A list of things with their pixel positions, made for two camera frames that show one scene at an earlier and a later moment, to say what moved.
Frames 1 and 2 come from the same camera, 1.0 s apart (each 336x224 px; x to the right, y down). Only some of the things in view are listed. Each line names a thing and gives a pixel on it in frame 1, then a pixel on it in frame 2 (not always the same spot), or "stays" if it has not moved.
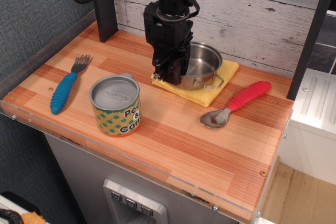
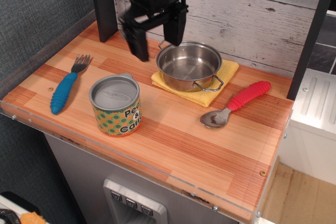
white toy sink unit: (310, 145) stays
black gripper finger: (185, 59) → (174, 30)
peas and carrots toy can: (115, 100) stays
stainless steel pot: (205, 62) stays
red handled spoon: (218, 117) stays
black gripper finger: (172, 73) → (136, 39)
